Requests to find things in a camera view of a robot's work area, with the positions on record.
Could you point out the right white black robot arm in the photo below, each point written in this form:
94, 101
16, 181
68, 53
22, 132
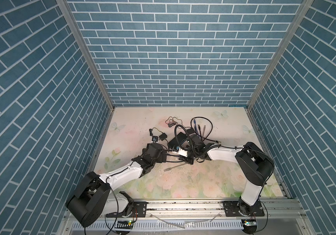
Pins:
256, 166

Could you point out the black power adapter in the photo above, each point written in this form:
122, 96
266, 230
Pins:
173, 121
162, 136

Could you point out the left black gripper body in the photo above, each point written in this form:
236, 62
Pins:
160, 158

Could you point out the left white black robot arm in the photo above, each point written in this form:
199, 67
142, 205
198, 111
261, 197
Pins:
95, 193

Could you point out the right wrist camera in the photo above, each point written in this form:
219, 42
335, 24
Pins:
181, 149

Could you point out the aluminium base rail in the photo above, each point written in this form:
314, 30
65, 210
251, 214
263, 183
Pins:
276, 216

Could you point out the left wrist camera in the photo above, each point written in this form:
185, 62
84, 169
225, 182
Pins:
155, 139

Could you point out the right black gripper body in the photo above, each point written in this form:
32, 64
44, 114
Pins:
192, 154

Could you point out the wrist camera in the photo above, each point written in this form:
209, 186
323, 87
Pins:
155, 139
181, 149

